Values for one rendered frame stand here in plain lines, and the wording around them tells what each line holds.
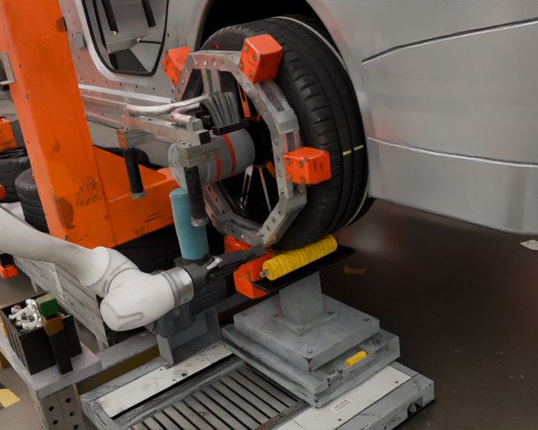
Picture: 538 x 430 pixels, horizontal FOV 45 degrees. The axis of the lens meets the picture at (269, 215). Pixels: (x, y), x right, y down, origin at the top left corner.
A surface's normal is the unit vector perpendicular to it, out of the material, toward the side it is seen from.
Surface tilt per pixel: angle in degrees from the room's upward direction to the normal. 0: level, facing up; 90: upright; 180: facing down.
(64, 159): 90
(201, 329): 90
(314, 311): 90
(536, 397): 0
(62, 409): 90
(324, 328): 0
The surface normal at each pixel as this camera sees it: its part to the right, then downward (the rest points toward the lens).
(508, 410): -0.13, -0.92
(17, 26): 0.61, 0.22
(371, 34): -0.79, 0.32
